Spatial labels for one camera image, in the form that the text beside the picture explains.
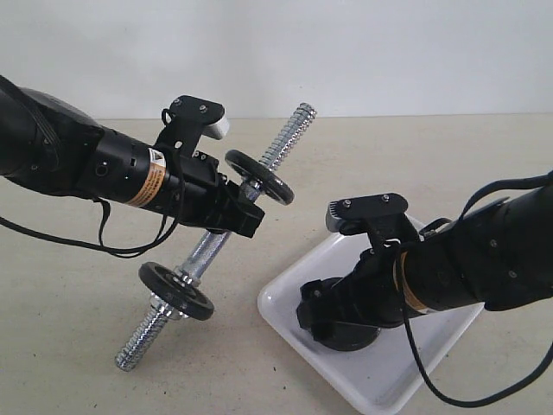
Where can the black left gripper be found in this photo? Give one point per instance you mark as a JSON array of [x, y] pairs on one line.
[[115, 167]]

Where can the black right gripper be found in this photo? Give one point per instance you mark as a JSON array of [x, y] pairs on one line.
[[367, 295]]

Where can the black weight plate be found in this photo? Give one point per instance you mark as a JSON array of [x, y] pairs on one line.
[[358, 333], [183, 296], [253, 171]]

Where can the chrome threaded dumbbell bar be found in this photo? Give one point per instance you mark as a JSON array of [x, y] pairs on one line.
[[210, 244]]

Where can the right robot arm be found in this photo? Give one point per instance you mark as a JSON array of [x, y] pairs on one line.
[[497, 253]]

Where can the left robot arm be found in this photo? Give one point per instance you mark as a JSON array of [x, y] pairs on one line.
[[53, 148]]

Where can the white rectangular plastic tray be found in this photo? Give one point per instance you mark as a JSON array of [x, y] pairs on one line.
[[378, 379]]

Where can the chrome star collar nut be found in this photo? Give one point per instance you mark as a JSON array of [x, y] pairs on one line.
[[161, 306]]

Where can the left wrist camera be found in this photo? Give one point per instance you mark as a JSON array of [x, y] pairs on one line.
[[189, 118]]

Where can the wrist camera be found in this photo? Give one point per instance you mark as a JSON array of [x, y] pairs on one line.
[[189, 118], [381, 217]]

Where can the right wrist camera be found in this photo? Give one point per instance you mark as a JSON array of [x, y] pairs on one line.
[[381, 217]]

